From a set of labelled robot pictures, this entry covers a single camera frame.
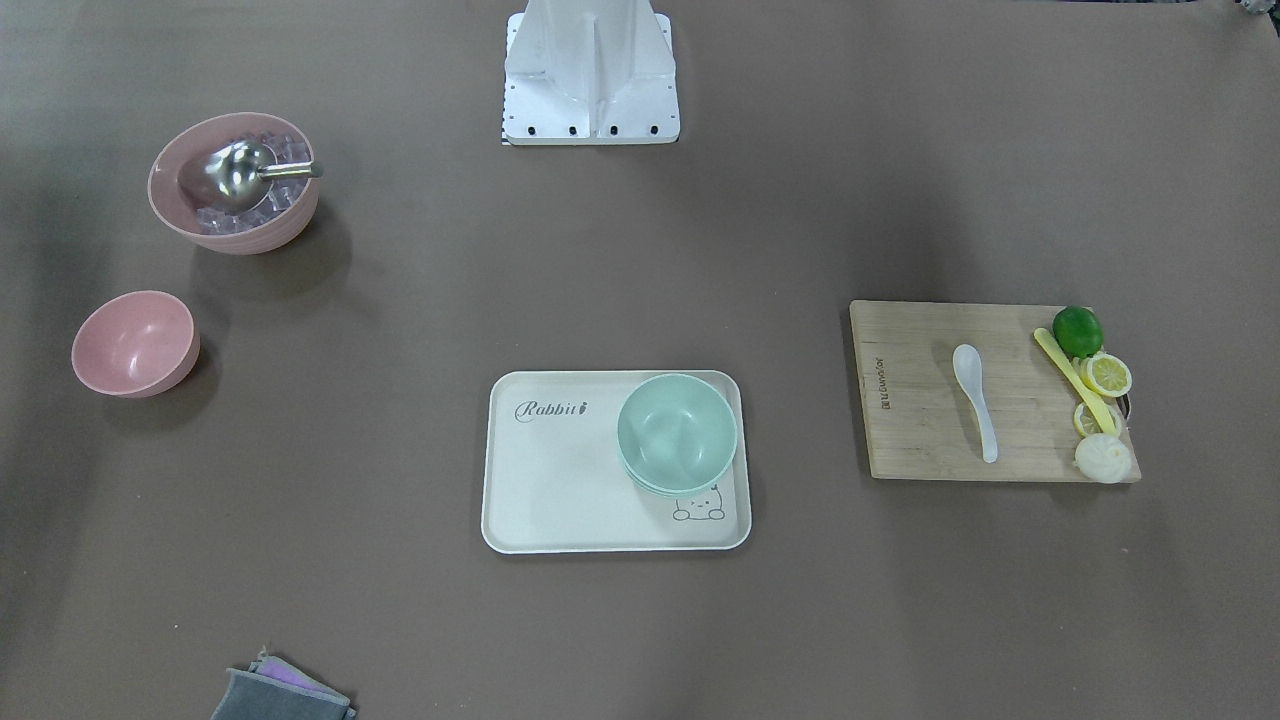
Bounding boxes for small pink bowl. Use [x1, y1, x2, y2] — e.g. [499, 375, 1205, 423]
[70, 290, 201, 398]

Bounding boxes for white ceramic spoon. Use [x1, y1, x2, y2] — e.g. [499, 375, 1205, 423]
[952, 345, 998, 464]

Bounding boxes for large pink bowl with ice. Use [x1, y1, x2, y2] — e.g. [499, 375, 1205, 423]
[147, 111, 320, 255]

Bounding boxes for stacked mint green bowls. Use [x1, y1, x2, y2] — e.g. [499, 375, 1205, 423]
[614, 373, 740, 498]

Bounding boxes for white rabbit serving tray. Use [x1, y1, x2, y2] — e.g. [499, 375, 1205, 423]
[480, 370, 753, 553]

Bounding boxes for bamboo cutting board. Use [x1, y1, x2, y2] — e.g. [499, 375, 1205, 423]
[849, 299, 1085, 483]

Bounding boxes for yellow plastic knife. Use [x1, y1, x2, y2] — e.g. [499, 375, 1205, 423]
[1032, 327, 1120, 436]

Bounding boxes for metal ice scoop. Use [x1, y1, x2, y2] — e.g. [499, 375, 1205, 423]
[189, 138, 324, 214]

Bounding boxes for green lime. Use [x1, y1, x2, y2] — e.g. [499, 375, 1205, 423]
[1052, 305, 1105, 357]

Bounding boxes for lower lemon slice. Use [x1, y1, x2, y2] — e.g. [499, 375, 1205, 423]
[1073, 402, 1126, 437]

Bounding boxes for lemon slice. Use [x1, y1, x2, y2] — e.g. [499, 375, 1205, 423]
[1073, 402, 1126, 437]
[1074, 351, 1133, 398]

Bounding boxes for upper lemon slice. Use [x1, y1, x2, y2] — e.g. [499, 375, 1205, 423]
[1074, 351, 1133, 398]

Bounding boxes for grey and purple cloths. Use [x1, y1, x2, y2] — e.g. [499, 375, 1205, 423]
[211, 650, 358, 719]

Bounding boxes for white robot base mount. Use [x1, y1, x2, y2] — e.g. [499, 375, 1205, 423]
[500, 1, 682, 146]

